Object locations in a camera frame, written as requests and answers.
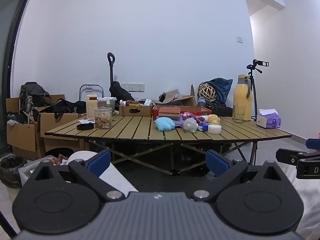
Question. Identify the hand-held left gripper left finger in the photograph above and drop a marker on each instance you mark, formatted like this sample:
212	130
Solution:
100	162

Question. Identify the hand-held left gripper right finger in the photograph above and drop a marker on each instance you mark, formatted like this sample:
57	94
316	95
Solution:
216	162

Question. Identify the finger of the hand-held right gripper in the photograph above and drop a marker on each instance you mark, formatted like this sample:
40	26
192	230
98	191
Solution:
313	144
287	156

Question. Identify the blue small box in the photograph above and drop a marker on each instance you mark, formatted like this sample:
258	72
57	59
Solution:
203	127

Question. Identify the yellow plush toy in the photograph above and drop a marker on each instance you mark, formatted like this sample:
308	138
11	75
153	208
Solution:
213	119

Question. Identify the red cardboard box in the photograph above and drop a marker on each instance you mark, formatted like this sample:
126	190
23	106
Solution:
205	110

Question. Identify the purple cloth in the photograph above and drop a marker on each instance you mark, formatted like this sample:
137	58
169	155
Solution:
179	123

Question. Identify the purple plush toy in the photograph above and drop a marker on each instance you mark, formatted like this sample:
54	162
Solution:
188	115

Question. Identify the light blue plush toy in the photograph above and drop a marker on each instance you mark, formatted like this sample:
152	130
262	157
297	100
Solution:
163	124

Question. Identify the pink and orange sponge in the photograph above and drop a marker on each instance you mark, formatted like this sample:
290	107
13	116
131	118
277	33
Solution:
169	112

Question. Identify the white bedsheet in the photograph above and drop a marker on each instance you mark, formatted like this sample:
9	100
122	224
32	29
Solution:
310	205

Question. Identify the purple tissue box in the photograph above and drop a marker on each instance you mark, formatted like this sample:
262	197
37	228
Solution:
271	121

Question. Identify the black jar lid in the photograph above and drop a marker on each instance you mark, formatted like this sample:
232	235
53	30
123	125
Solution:
83	127

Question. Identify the glass jar of snacks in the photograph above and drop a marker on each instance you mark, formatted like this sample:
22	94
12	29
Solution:
103	120

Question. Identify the white paper packet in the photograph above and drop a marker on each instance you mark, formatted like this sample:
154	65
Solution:
85	121

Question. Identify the clear drinking glass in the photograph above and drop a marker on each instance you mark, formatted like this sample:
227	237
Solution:
238	116

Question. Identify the black case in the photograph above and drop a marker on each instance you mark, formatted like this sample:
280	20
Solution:
221	110

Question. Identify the tall wooden box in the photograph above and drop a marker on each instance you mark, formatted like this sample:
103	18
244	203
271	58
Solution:
91	107

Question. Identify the clear plastic storage container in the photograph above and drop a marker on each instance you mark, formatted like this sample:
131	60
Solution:
106	104

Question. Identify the small brown cardboard box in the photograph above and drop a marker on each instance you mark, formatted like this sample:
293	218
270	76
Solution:
135	110

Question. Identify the black clothes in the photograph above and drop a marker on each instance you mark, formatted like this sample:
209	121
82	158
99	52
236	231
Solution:
68	106

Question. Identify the clear plastic trash bag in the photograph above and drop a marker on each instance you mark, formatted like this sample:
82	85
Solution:
35	168

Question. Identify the yellow thermos jug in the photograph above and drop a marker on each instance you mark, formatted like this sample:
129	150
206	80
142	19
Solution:
241	97

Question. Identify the woven wicker ball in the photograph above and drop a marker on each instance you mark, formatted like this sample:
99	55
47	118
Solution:
207	92

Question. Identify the flattened brown cardboard box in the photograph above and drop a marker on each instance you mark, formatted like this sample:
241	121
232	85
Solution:
182	100

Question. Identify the metal folding stool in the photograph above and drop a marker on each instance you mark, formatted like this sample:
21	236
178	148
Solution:
81	92

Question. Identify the black trolley bag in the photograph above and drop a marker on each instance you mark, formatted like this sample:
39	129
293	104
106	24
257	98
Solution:
120	92

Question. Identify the dark blue bag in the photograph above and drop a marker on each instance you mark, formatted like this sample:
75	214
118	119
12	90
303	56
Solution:
222	87

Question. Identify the large brown cardboard box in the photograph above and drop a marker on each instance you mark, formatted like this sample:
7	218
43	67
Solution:
21	136

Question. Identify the black trash bin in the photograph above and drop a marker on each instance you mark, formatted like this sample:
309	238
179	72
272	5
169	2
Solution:
11	171

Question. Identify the dark grey backpack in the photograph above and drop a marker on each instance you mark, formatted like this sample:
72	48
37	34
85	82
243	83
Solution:
32	96

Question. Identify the black folding table frame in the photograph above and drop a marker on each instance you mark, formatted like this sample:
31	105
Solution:
253	152

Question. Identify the white wall outlet strip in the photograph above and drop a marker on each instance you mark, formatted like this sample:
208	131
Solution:
133	87

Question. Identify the white wall switch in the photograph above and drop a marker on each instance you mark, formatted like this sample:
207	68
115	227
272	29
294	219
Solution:
239	39

